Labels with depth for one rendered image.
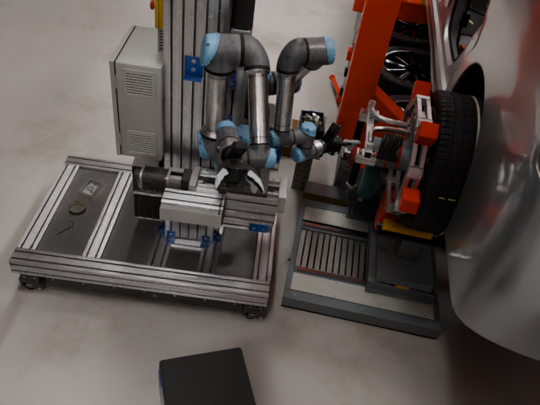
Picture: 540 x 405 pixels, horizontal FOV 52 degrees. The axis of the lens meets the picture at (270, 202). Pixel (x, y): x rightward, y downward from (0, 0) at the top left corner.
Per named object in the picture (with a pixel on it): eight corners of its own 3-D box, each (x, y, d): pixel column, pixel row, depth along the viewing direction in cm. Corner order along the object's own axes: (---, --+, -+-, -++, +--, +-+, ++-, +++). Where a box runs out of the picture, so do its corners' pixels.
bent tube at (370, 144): (410, 157, 237) (417, 137, 229) (366, 149, 237) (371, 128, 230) (409, 134, 250) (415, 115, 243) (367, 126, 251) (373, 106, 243)
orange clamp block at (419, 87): (429, 101, 257) (432, 83, 257) (412, 98, 257) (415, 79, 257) (425, 104, 264) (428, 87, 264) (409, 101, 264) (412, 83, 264)
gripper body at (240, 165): (243, 190, 180) (239, 166, 189) (250, 169, 175) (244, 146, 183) (221, 188, 178) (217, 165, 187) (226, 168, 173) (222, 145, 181)
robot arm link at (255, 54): (267, 39, 207) (272, 169, 208) (239, 38, 205) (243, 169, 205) (274, 30, 196) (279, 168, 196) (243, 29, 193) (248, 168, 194)
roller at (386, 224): (435, 243, 271) (439, 235, 267) (376, 231, 273) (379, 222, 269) (435, 235, 276) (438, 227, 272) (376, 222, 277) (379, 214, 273)
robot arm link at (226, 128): (235, 137, 199) (237, 117, 194) (239, 156, 192) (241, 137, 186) (214, 137, 198) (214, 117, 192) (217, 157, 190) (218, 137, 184)
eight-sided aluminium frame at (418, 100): (398, 238, 257) (435, 145, 220) (383, 235, 257) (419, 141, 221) (397, 168, 297) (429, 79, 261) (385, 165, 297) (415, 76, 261)
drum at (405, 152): (410, 178, 258) (419, 155, 249) (365, 169, 259) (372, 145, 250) (409, 161, 269) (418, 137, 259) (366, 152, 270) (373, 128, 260)
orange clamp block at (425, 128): (431, 147, 232) (438, 140, 223) (413, 143, 232) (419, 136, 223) (434, 131, 233) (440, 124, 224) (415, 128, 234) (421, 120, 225)
